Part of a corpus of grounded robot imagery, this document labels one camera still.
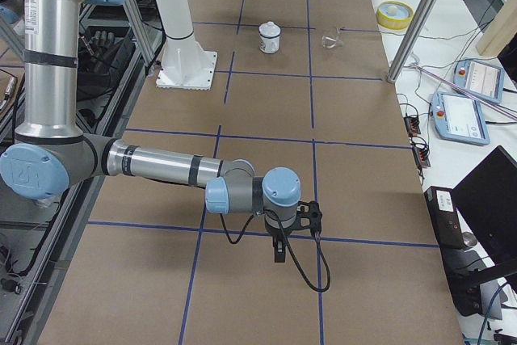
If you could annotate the white mug lid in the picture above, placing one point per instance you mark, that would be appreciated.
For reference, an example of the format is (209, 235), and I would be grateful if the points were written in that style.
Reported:
(269, 30)

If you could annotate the near orange terminal block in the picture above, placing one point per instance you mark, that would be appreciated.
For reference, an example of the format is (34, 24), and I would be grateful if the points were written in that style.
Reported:
(421, 155)

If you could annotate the orange terminal block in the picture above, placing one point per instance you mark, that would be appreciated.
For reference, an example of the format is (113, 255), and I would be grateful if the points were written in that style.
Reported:
(412, 125)
(421, 155)

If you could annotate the black mini computer box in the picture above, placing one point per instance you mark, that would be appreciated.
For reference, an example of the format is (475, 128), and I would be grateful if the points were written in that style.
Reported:
(444, 218)

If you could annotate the far orange terminal block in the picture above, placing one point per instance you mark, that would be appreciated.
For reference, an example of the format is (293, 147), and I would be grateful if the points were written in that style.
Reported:
(412, 125)

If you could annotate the black monitor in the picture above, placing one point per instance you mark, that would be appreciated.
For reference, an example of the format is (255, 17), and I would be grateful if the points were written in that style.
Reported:
(486, 199)

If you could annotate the white enamel mug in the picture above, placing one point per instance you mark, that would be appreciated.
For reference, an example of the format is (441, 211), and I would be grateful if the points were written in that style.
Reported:
(269, 45)

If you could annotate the near teach pendant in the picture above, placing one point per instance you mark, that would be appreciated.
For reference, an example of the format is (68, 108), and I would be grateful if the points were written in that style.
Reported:
(459, 118)

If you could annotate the teach pendant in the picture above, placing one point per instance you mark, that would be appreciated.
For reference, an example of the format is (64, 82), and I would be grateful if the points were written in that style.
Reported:
(483, 79)
(459, 118)

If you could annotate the pink green reacher stick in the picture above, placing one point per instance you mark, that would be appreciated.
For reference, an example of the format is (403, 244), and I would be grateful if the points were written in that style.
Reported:
(501, 110)

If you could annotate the yellow tape roll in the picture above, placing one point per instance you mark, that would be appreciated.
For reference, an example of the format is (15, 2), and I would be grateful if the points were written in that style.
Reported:
(394, 15)

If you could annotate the far teach pendant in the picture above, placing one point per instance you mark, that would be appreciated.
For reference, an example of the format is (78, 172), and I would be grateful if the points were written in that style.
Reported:
(483, 79)

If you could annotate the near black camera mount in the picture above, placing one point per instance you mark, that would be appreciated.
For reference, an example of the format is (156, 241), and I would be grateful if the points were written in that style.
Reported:
(308, 216)

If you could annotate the white camera stand post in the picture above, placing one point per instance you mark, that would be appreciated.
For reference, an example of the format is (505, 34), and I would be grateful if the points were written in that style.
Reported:
(184, 64)

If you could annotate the aluminium frame post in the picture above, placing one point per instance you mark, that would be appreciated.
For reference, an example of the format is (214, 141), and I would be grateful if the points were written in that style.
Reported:
(413, 31)

